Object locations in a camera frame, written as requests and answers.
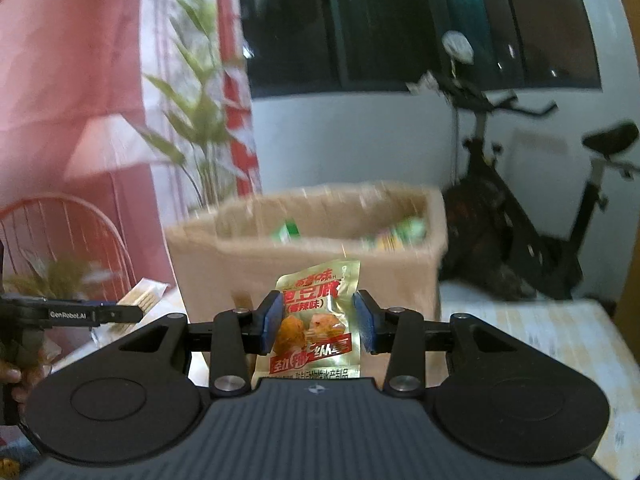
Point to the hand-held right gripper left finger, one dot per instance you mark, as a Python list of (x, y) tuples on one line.
[(270, 322)]

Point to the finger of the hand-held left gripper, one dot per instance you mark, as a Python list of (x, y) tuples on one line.
[(120, 314)]

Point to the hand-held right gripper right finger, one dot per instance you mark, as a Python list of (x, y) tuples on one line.
[(365, 325)]

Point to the beige stick snack packet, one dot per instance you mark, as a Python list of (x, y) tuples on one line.
[(147, 295)]

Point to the gold snack packet red label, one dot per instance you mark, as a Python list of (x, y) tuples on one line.
[(310, 330)]

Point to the brown box with plastic liner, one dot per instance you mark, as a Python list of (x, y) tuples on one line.
[(225, 270)]

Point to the small green snack packet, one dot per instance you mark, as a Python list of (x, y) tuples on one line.
[(287, 232)]

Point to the large green snack packet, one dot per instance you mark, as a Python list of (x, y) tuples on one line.
[(405, 232)]

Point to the person's left hand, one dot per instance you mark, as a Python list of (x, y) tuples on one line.
[(12, 376)]

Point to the black exercise bike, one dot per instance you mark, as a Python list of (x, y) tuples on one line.
[(500, 240)]

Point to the checked tablecloth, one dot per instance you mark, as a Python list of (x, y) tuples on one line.
[(525, 325)]

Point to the pink printed backdrop cloth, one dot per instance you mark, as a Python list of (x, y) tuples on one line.
[(60, 85)]

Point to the crumpled white tissue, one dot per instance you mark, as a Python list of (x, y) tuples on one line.
[(425, 82)]

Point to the white plastic bag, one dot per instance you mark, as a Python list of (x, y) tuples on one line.
[(457, 45)]

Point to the dark window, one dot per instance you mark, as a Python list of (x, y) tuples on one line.
[(375, 25)]

